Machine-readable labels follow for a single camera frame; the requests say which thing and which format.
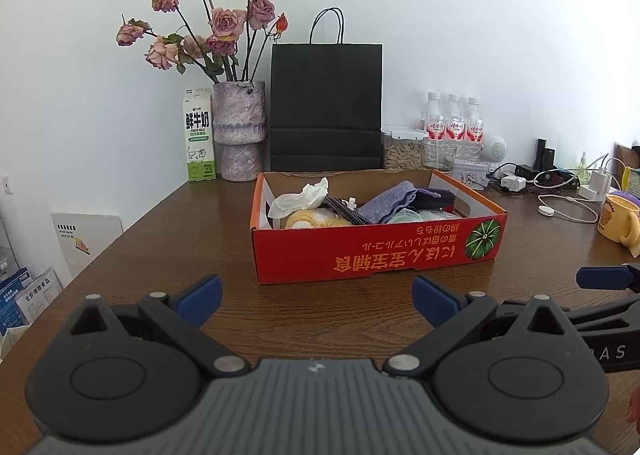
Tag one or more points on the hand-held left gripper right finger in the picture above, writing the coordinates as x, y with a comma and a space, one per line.
435, 302

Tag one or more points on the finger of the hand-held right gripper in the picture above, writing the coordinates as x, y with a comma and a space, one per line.
602, 277
600, 317

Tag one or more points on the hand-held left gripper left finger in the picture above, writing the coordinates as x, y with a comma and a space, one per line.
200, 300

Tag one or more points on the red cardboard box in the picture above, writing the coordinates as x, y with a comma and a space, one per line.
375, 255

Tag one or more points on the bagged face mask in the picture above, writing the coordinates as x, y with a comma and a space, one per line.
405, 216

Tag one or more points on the dark blue pouch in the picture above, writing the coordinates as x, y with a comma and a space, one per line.
435, 197

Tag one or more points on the purple knitted cloth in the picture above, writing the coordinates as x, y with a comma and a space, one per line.
390, 200

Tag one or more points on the yellow white plush toy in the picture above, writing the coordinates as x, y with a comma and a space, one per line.
315, 220

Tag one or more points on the large white tissue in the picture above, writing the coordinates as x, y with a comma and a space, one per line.
300, 197

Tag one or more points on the clear seed container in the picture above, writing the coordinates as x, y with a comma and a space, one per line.
402, 152

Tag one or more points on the yellow mug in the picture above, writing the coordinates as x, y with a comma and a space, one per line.
617, 220

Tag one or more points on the green packet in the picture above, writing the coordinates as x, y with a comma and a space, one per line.
632, 182

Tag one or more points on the small spray bottle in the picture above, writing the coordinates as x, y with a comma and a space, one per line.
583, 165

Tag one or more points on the white cardboard panel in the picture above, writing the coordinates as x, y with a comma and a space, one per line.
85, 245

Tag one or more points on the white power adapter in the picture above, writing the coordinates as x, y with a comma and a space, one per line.
514, 182

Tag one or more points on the black power strip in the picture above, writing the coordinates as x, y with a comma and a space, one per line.
526, 170

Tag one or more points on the white printed tin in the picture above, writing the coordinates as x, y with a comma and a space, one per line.
472, 175

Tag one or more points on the black upright device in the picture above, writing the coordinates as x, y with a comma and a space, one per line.
544, 155

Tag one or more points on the clear glass cup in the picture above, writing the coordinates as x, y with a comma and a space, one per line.
440, 157

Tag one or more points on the white printed box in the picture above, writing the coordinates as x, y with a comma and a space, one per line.
40, 292

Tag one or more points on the white round speaker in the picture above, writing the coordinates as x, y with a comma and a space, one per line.
495, 149

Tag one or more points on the white green milk carton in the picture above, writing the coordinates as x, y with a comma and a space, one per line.
199, 135

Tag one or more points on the purple mottled vase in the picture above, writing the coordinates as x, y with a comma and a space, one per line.
239, 130

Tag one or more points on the clear water bottle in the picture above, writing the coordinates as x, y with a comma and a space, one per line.
454, 124
434, 122
474, 126

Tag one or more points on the blue box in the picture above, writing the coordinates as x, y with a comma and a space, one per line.
12, 302

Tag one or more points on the black paper bag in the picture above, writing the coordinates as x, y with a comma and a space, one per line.
325, 105

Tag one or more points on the dried rose bouquet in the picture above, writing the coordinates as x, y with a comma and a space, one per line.
215, 20

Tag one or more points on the white wall charger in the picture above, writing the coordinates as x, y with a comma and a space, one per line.
597, 182

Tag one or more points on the white wall socket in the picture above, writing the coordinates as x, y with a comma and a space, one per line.
5, 184

